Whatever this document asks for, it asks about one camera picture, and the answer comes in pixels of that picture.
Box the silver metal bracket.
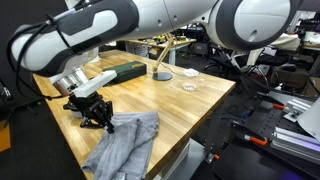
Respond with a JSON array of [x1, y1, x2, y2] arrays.
[[283, 98, 314, 123]]

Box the clear glass jar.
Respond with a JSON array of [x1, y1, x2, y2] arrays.
[[182, 68, 200, 92]]

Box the black office chair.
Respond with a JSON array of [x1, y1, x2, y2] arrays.
[[203, 43, 255, 82]]

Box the dark green zip case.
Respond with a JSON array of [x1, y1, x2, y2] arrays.
[[102, 60, 148, 85]]

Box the light grey wrist camera box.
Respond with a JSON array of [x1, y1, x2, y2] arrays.
[[73, 69, 118, 99]]

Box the grey ribbed towel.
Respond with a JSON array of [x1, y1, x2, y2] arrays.
[[81, 111, 160, 180]]

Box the brown cardboard box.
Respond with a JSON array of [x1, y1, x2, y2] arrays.
[[301, 76, 320, 98]]

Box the white curved panel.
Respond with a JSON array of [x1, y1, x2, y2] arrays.
[[297, 97, 320, 143]]

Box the short orange handled tool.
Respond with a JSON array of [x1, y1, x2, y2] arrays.
[[271, 102, 286, 111]]

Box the wooden workbench with clutter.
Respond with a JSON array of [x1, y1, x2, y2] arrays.
[[128, 34, 198, 66]]

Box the grey metal table frame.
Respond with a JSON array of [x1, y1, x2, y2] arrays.
[[159, 138, 208, 180]]

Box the wooden desk lamp grey base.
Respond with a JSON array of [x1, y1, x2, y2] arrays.
[[152, 32, 176, 82]]

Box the white draped cloth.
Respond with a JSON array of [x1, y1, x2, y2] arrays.
[[244, 32, 302, 67]]

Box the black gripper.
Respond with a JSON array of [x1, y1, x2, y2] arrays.
[[71, 91, 116, 134]]

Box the aluminium extrusion bars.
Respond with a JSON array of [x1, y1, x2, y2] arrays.
[[269, 126, 320, 165]]

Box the black perforated breadboard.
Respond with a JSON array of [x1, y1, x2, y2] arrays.
[[212, 95, 320, 180]]

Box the long orange handled tool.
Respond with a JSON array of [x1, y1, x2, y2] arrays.
[[244, 133, 269, 147]]

